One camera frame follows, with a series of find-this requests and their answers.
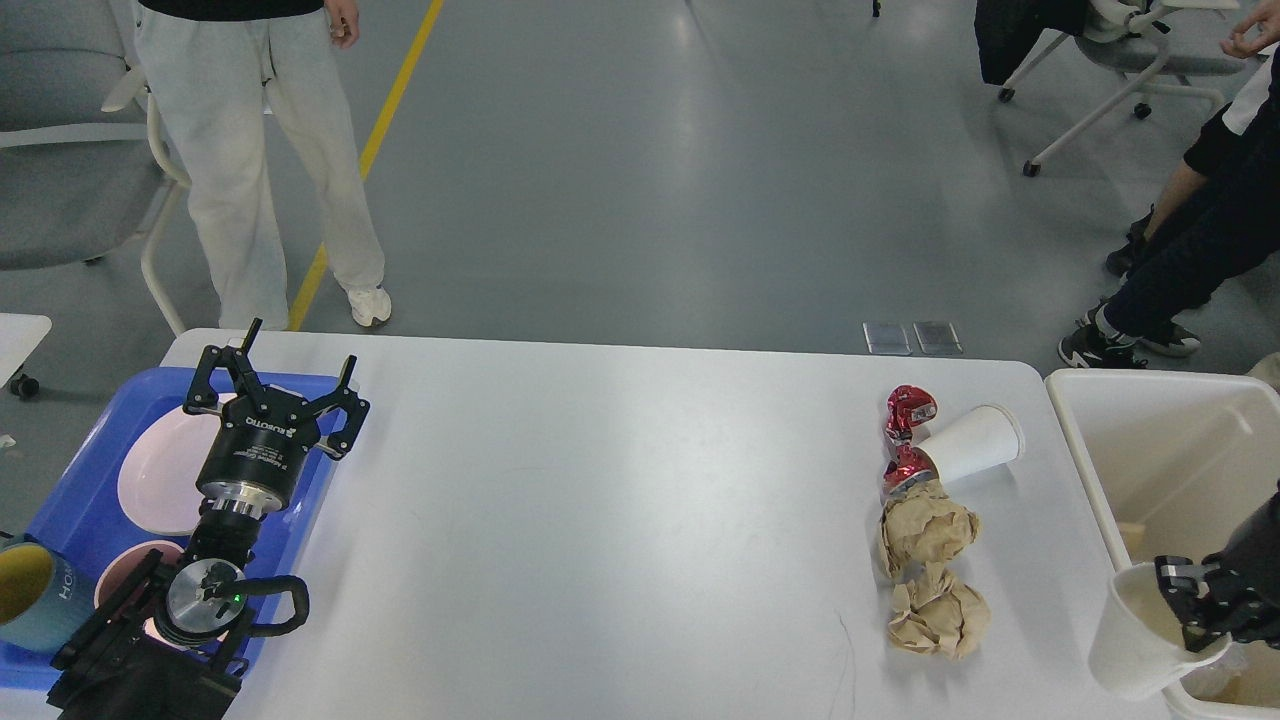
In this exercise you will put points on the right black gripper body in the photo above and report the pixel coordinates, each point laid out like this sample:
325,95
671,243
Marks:
1244,580

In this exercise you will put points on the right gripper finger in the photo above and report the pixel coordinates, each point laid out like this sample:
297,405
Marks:
1196,593

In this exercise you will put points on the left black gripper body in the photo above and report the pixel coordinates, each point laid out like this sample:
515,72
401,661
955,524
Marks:
254,463

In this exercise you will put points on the pink plate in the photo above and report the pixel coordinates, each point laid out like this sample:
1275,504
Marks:
157,483

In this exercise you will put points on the white paper cup front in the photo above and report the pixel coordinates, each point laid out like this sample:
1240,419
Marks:
1138,648

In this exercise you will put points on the white paper cup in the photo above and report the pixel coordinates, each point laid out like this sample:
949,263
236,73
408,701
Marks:
986,437
1138,648

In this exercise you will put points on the pink mug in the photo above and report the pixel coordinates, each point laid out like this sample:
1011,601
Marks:
114,578

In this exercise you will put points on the brown paper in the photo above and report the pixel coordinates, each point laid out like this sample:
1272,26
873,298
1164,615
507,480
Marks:
937,614
923,524

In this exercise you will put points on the teal mug yellow inside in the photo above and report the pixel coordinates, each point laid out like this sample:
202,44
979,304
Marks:
44,599

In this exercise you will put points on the crushed red can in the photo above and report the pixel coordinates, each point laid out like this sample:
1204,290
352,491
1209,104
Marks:
908,407

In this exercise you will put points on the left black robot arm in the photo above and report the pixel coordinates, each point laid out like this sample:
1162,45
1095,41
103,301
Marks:
211,604

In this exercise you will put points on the white plastic bin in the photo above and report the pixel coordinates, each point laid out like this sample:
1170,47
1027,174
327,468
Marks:
1172,464

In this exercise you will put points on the blue plastic tray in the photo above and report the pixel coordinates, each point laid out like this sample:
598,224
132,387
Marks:
83,521

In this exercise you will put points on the white side table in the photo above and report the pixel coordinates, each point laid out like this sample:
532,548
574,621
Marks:
20,335

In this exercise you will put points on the white rolling chair left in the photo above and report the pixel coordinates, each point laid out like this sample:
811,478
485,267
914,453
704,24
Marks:
85,168

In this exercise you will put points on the standing person grey trousers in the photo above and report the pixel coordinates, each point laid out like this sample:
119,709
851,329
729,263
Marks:
215,68

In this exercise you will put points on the seated person black clothes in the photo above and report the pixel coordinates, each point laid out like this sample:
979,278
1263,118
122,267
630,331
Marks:
1225,228

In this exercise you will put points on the office chair with jacket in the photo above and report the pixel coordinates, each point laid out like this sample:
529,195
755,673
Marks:
1154,47

